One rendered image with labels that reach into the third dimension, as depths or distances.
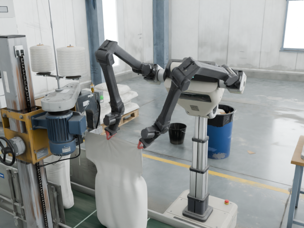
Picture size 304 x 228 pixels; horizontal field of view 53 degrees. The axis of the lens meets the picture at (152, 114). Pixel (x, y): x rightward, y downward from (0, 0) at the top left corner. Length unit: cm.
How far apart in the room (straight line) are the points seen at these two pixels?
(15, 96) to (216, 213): 182
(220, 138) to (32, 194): 264
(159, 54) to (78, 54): 897
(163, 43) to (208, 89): 866
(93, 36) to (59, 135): 638
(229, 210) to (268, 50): 736
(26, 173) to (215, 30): 867
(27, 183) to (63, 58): 81
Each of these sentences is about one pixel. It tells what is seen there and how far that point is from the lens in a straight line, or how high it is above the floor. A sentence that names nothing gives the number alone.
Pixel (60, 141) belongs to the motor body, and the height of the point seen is 118.
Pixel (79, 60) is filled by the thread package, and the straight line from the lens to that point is 179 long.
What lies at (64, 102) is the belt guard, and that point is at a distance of 171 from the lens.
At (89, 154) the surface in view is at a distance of 224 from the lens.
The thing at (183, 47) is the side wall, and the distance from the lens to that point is 1052.
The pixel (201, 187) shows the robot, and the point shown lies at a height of 55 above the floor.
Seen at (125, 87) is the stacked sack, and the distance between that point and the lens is 560.
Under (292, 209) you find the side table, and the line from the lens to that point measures 288.
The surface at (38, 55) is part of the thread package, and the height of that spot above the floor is 163.
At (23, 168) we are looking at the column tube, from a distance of 204.
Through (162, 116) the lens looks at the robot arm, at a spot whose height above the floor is 131.
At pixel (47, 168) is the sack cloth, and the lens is 250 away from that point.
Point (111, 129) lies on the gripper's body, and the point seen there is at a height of 115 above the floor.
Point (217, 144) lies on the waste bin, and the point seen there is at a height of 22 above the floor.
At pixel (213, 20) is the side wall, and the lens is 1007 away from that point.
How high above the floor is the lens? 185
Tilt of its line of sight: 18 degrees down
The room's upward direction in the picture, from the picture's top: 1 degrees counter-clockwise
